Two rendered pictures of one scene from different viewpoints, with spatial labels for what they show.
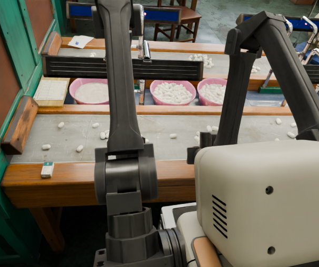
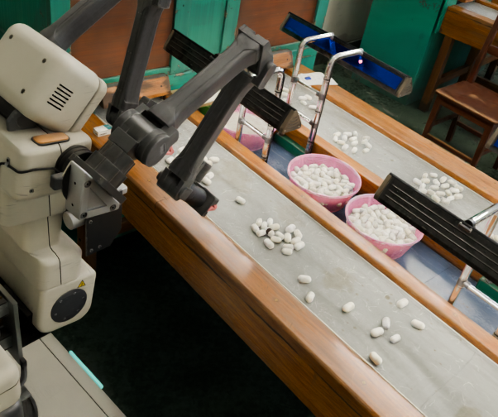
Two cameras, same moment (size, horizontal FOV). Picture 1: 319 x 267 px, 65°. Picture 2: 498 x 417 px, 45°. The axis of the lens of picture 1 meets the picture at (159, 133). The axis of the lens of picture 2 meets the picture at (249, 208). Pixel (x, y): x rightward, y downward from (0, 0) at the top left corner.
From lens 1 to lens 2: 1.39 m
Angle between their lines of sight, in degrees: 41
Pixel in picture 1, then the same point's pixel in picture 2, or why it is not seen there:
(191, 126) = (277, 213)
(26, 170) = (93, 122)
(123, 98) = (70, 13)
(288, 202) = (12, 48)
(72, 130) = not seen: hidden behind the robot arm
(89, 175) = not seen: hidden behind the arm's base
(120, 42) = not seen: outside the picture
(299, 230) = (5, 65)
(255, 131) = (346, 280)
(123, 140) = (46, 32)
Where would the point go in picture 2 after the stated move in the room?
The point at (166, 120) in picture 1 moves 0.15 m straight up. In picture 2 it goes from (263, 189) to (271, 152)
